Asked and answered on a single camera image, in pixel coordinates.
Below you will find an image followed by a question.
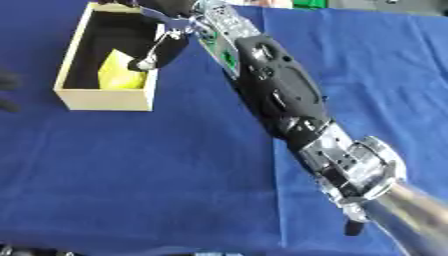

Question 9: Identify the tan cardboard box black inside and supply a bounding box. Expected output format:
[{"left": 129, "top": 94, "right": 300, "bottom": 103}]
[{"left": 52, "top": 1, "right": 168, "bottom": 112}]

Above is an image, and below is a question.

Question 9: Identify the green crate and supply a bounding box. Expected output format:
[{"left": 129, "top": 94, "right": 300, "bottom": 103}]
[{"left": 290, "top": 0, "right": 331, "bottom": 10}]

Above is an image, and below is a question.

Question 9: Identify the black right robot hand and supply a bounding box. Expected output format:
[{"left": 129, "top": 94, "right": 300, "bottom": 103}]
[{"left": 96, "top": 0, "right": 200, "bottom": 72}]

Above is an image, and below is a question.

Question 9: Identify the yellow block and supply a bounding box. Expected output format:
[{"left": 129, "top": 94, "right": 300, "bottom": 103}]
[{"left": 96, "top": 48, "right": 149, "bottom": 90}]

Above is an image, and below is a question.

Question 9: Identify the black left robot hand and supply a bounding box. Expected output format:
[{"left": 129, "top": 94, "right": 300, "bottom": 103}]
[{"left": 0, "top": 68, "right": 25, "bottom": 114}]

